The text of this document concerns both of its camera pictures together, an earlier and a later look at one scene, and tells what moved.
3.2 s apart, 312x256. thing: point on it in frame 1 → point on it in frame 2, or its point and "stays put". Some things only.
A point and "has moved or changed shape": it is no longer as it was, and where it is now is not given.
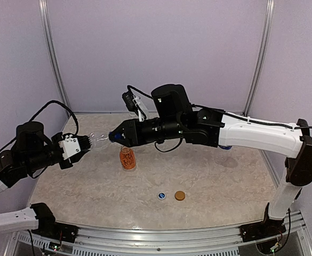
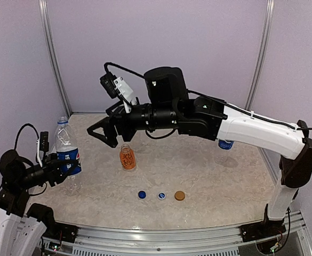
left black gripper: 72,159 → 52,173
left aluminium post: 47,23 stays put
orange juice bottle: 128,158 stays put
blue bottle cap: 161,195 stays put
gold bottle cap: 180,196 stays put
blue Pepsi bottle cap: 114,136 has moved or changed shape
